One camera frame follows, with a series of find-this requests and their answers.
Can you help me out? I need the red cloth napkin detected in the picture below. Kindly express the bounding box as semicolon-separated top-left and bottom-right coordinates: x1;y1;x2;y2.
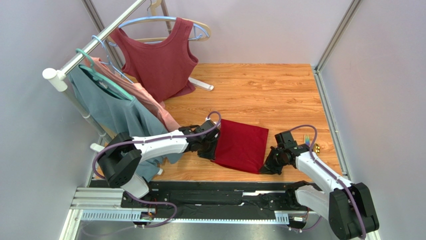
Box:
213;119;269;174

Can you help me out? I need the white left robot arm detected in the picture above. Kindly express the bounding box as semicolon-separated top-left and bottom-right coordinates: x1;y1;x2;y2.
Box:
94;118;221;199

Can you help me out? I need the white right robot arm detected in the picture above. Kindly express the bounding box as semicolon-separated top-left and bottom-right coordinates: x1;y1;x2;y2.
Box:
260;130;380;240

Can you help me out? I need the iridescent fork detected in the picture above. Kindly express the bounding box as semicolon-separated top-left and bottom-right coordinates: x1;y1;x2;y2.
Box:
304;134;311;146

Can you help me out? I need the gold spoon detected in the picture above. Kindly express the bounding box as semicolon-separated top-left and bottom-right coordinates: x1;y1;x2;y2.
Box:
313;143;321;155

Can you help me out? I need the maroon tank top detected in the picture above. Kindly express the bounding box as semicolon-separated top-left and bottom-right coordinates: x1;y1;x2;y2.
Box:
110;28;199;102

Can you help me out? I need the pink hanging shirt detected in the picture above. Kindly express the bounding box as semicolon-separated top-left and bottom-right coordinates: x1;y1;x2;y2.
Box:
91;57;181;132

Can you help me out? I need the grey-blue hanging shirt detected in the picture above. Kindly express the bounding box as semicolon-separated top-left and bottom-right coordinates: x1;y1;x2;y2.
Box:
68;64;184;182

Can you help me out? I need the light blue clothes hanger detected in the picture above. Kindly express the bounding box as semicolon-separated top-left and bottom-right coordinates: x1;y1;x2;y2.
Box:
117;16;212;48

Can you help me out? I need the teal clothes hanger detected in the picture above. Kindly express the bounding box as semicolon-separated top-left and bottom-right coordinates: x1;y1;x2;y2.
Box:
75;48;135;101

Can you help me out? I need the wooden clothes hanger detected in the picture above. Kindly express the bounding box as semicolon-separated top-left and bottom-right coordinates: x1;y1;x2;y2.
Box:
147;0;203;42

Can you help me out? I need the white clothes rack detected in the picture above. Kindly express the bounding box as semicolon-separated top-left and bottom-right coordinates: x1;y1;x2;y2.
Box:
41;0;215;177

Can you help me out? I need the blue wire clothes hanger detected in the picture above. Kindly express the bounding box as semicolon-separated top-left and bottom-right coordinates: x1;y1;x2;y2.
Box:
91;35;134;84

